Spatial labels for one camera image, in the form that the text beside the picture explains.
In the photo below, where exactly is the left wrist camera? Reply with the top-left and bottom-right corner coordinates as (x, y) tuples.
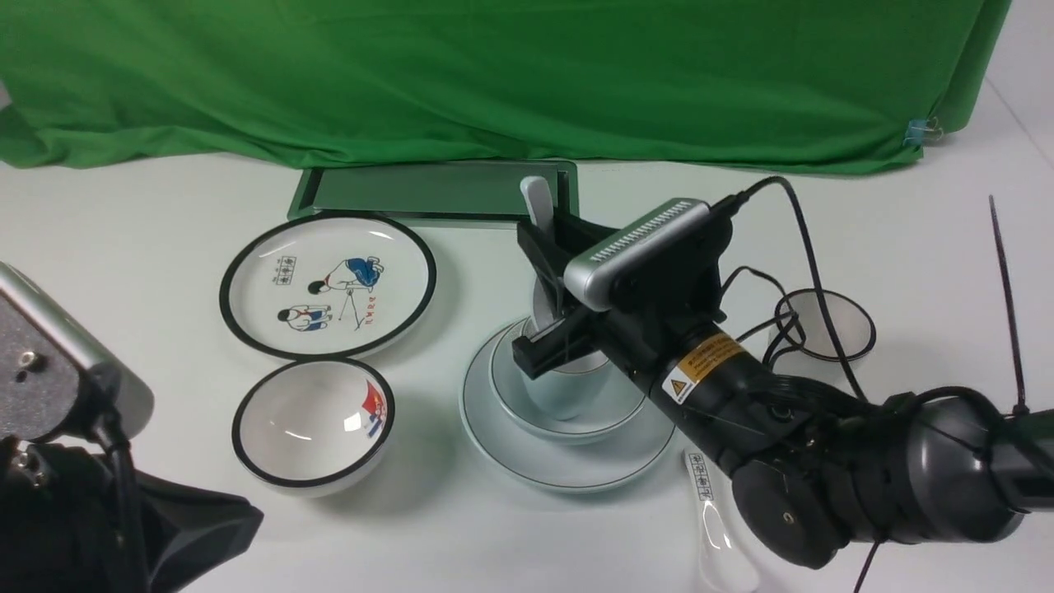
(1, 263), (155, 442)

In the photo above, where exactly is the white spoon with lettering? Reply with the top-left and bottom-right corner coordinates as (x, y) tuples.
(682, 446), (760, 592)

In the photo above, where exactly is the white bowl with red flag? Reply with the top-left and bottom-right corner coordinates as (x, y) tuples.
(231, 359), (396, 497)

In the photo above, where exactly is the metal table cable tray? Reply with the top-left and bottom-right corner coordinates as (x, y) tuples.
(287, 159), (580, 224)

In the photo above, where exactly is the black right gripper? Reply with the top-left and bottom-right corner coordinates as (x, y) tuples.
(511, 210), (733, 388)

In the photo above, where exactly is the light blue cup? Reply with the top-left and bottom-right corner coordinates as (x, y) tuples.
(520, 280), (611, 420)

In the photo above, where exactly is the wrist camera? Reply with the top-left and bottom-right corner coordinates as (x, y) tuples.
(1, 263), (155, 442)
(563, 198), (711, 312)

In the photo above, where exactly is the white cup black rim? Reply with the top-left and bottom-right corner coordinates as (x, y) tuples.
(768, 288), (876, 367)

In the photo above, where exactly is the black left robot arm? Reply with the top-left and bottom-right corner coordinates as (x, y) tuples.
(1, 437), (264, 592)

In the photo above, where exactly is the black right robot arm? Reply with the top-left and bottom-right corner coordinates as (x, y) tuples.
(513, 203), (1052, 569)

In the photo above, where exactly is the white illustrated plate black rim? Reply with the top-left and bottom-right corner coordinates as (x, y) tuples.
(218, 212), (437, 361)

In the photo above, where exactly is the black zip tie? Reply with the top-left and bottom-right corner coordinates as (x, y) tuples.
(987, 195), (1030, 417)

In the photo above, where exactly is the blue binder clip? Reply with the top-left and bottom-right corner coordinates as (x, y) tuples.
(901, 116), (945, 147)

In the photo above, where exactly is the light blue plate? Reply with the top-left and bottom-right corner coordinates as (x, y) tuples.
(458, 318), (677, 494)

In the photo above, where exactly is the green backdrop cloth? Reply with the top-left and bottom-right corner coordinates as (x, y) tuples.
(1, 1), (1011, 175)

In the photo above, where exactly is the light blue bowl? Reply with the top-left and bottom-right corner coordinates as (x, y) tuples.
(487, 318), (645, 446)

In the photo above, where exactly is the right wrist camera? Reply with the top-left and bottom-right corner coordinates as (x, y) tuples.
(563, 198), (711, 312)

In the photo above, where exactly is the black right camera cable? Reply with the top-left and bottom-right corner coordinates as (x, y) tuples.
(713, 175), (874, 404)

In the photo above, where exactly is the plain white ceramic spoon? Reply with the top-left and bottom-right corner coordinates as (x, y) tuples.
(520, 176), (570, 340)

